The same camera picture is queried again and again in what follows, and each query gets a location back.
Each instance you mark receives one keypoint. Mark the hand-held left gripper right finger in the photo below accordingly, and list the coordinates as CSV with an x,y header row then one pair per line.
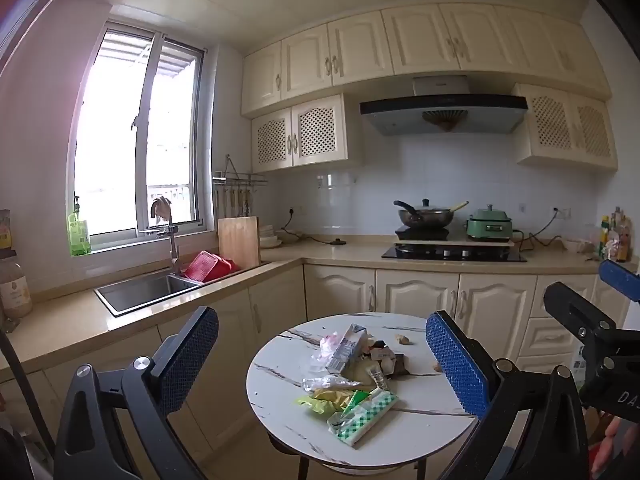
x,y
457,365

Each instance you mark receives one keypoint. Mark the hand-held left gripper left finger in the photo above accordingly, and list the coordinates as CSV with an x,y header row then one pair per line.
x,y
192,355

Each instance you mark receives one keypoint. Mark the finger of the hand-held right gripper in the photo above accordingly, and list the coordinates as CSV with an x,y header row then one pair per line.
x,y
575,310
620,275

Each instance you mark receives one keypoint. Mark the brown food scrap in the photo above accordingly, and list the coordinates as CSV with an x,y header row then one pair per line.
x,y
402,340

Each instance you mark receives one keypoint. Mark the dark brown wrapper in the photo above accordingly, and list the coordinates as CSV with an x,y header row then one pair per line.
x,y
395,365

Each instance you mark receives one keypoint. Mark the small white wrapper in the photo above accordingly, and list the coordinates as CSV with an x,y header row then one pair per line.
x,y
377,379

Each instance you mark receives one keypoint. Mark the green white tissue packet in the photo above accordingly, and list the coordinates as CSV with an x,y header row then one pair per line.
x,y
362,415

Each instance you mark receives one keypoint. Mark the white milk carton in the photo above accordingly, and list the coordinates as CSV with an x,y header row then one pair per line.
x,y
347,347

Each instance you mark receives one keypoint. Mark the pink plastic wrapper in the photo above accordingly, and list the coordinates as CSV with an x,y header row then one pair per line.
x,y
330,344

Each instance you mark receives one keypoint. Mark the clear plastic wrapper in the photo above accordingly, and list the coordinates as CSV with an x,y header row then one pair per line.
x,y
320,384

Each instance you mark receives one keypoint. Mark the yellow green snack wrapper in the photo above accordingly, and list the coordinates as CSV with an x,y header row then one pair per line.
x,y
330,400

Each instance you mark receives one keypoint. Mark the person's right hand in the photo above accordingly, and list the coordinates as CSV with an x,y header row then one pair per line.
x,y
607,442

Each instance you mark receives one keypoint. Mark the white green plastic bag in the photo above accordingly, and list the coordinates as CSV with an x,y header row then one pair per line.
x,y
577,362

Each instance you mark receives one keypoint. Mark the cluster of condiment bottles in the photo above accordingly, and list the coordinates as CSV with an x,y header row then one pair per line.
x,y
617,235

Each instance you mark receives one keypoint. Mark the steel kitchen sink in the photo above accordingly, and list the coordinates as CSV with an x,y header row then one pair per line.
x,y
140,292

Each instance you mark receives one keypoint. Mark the cream lower kitchen cabinets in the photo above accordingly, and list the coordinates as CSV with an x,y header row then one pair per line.
x,y
415,295

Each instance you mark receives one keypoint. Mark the round white marble table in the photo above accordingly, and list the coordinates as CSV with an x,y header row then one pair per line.
x,y
280,375

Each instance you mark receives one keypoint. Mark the red plastic basket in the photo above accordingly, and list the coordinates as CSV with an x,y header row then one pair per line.
x,y
207,266

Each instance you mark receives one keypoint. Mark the steel faucet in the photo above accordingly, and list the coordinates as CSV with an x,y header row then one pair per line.
x,y
173,250

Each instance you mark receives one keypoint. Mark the black gas stove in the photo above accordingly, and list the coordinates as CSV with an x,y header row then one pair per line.
x,y
450,254

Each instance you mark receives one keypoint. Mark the green electric pot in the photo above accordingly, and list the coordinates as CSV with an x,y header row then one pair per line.
x,y
490,225

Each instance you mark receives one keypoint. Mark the wooden cutting board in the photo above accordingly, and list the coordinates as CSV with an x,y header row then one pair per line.
x,y
239,242

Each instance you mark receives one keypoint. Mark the black induction cooker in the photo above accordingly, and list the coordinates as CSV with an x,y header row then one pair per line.
x,y
422,233

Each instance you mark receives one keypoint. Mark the stack of white bowls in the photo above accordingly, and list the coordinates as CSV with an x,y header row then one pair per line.
x,y
270,240

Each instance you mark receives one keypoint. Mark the brown dish cloth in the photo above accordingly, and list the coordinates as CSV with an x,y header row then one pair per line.
x,y
161,208

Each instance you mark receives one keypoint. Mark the black wok with lid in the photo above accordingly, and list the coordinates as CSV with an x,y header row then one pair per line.
x,y
425,216

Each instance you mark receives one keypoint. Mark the cream lattice door cabinet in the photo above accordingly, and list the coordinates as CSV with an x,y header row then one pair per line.
x,y
570,125
320,130

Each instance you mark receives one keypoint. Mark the green soap bottle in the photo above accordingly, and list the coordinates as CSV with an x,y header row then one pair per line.
x,y
79,235

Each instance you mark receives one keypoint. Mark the metal utensil rack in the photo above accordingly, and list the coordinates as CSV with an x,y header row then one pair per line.
x,y
240,178

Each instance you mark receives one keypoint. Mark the beige glass jar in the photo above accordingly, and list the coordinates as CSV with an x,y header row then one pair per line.
x,y
15,290

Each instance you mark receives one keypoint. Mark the yellow label bottle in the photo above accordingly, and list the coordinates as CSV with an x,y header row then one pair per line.
x,y
4,230

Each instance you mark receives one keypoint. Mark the sliding window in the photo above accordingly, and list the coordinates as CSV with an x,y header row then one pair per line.
x,y
115,135

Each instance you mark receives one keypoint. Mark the black range hood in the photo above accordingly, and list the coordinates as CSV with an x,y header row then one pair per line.
x,y
440,115

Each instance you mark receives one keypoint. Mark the cream upper wall cabinets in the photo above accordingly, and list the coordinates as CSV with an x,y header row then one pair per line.
x,y
360,45

